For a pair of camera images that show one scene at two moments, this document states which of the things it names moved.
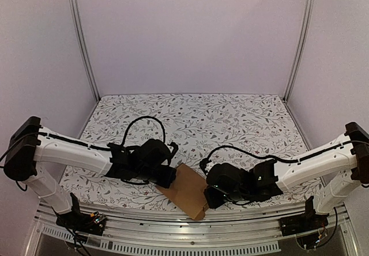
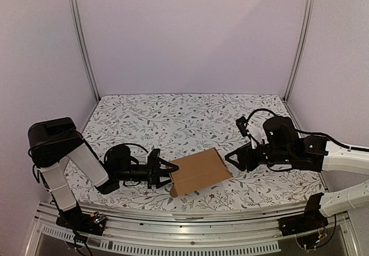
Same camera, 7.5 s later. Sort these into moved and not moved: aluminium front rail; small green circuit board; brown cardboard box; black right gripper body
Moved: brown cardboard box; black right gripper body
Not moved: small green circuit board; aluminium front rail
